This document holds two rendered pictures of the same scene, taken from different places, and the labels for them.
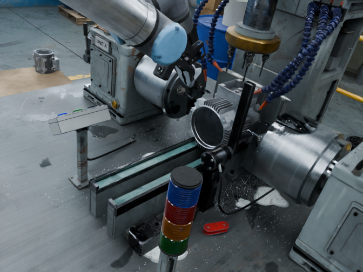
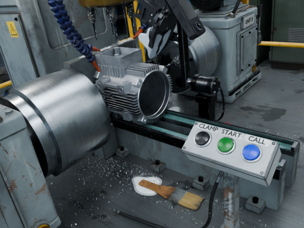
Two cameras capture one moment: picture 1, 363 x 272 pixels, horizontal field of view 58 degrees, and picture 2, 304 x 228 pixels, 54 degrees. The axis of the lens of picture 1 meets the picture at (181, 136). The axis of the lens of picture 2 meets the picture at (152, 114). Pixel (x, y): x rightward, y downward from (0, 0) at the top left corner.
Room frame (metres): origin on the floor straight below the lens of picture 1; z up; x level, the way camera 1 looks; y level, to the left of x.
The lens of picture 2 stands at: (0.97, 0.80, 1.38)
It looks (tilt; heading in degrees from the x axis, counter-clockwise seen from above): 26 degrees down; 273
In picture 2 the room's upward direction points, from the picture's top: 8 degrees counter-clockwise
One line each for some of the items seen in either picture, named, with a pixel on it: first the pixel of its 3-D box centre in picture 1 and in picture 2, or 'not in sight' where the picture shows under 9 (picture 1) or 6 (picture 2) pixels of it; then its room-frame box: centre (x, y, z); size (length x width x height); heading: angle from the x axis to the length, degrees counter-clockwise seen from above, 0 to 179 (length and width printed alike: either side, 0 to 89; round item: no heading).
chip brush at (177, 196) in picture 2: not in sight; (168, 192); (0.98, 0.14, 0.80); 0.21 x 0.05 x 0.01; 144
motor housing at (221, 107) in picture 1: (224, 120); (132, 90); (1.07, -0.15, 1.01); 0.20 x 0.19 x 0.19; 139
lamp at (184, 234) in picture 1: (177, 221); not in sight; (0.46, -0.02, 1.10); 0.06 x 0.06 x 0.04
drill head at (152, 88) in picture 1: (162, 77); (38, 130); (1.30, 0.12, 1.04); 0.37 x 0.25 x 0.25; 49
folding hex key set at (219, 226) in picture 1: (215, 228); not in sight; (0.73, -0.16, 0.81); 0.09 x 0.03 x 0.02; 115
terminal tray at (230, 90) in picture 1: (237, 95); (120, 62); (1.10, -0.17, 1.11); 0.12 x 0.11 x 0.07; 139
